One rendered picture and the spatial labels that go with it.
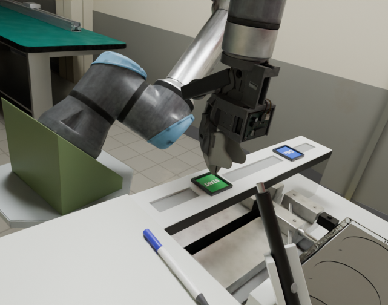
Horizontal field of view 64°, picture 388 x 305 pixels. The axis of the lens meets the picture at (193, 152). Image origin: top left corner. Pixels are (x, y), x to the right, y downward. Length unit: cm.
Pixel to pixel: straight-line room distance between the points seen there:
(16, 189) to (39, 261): 40
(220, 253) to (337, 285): 19
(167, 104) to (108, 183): 22
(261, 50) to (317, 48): 192
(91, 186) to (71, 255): 31
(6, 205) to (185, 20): 243
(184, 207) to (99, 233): 14
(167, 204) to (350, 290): 31
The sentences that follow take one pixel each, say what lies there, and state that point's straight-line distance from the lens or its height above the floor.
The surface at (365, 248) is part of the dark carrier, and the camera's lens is 68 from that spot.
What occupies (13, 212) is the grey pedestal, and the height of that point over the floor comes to 82.
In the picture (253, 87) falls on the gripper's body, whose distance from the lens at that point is 46.
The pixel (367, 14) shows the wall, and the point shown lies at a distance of 230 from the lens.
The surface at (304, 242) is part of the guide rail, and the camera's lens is 72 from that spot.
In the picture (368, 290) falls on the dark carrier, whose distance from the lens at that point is 60.
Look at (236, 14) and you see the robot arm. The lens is 45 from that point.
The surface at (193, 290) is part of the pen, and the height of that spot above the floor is 97.
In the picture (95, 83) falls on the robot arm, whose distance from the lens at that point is 72.
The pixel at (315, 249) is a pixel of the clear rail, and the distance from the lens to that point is 62.
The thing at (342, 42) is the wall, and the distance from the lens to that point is 233.
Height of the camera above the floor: 127
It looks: 27 degrees down
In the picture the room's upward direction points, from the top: 9 degrees clockwise
